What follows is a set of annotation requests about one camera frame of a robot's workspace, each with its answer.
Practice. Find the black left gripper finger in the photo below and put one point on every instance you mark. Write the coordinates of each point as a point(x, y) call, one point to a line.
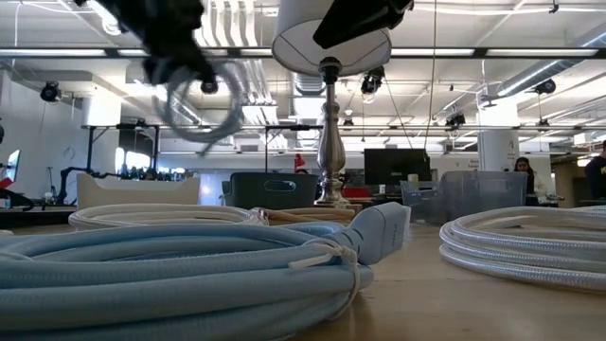
point(177, 64)

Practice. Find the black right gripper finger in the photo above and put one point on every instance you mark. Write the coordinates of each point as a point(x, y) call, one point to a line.
point(360, 21)

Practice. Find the black background robot arm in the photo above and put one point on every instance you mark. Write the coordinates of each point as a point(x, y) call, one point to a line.
point(60, 187)

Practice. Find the silver table lamp white shade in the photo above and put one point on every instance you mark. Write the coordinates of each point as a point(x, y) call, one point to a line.
point(331, 142)

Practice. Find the white plastic bin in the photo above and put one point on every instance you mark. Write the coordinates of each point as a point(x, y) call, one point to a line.
point(137, 192)

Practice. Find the dark teal plastic bin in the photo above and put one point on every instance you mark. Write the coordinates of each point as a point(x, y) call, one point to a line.
point(251, 192)

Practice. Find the black computer monitor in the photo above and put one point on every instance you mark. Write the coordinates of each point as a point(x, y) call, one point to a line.
point(393, 166)

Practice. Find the small red object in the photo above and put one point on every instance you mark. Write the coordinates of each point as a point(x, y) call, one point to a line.
point(299, 161)

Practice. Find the red box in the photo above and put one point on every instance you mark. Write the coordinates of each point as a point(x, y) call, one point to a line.
point(357, 192)

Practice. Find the white round pillar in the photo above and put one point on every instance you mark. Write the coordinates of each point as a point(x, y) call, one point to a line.
point(497, 142)

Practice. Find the bright monitor screen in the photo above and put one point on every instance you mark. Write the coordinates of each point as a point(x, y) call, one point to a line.
point(13, 166)

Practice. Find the clear grey plastic bin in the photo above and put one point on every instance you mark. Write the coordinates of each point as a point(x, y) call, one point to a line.
point(483, 189)

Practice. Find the red flat object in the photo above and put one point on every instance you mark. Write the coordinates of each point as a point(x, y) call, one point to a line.
point(5, 183)

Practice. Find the person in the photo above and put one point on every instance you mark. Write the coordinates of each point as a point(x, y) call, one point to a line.
point(523, 166)
point(597, 175)

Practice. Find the white zip tie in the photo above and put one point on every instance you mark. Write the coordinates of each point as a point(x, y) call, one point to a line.
point(310, 262)

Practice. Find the black metal frame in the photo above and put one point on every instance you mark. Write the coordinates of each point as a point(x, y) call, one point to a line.
point(118, 126)

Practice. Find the silver ventilation duct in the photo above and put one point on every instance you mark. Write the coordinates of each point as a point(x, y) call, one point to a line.
point(544, 71)

